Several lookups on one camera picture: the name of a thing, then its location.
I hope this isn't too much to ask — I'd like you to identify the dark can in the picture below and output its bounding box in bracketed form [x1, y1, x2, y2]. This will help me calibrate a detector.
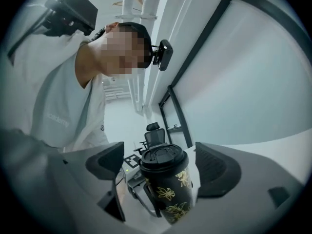
[140, 163, 196, 226]

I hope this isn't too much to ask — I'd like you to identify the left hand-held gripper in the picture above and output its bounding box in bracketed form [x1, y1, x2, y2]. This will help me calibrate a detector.
[120, 154, 163, 218]

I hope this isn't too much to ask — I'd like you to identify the black head-mounted camera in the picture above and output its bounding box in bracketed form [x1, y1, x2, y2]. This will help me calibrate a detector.
[150, 39, 174, 72]

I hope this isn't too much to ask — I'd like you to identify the white desk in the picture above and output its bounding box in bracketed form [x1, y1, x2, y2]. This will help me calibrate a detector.
[186, 128, 311, 188]

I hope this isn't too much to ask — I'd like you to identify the black chest-mounted device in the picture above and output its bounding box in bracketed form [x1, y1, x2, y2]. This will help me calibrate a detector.
[6, 0, 99, 59]

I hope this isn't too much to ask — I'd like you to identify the person's head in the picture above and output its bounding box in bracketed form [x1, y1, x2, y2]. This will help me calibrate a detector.
[74, 21, 153, 88]

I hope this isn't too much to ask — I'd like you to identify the person's white shirt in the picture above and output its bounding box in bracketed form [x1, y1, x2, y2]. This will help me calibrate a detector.
[0, 1, 110, 154]

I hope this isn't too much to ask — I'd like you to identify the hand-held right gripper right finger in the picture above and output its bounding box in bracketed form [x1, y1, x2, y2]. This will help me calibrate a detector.
[195, 141, 306, 211]

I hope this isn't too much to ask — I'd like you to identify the black framed window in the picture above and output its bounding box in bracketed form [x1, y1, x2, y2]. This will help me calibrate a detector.
[158, 0, 312, 149]

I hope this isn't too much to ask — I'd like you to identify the black mesh office chair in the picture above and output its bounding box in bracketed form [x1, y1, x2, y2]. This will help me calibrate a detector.
[133, 122, 168, 156]

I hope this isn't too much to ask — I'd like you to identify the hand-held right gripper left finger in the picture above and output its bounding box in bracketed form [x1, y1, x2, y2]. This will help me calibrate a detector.
[60, 141, 125, 204]

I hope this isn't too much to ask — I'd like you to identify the white ceiling cable tray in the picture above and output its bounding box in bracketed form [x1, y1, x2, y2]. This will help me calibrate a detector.
[102, 78, 134, 103]

